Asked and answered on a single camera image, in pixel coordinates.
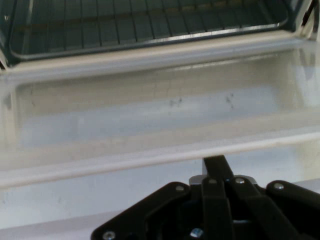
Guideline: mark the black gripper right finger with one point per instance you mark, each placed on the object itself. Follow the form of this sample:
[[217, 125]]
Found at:
[[275, 212]]

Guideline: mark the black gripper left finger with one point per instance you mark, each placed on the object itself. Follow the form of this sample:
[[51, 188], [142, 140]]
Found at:
[[215, 200]]

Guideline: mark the cream toaster oven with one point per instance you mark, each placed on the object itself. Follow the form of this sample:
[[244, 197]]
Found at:
[[315, 25]]

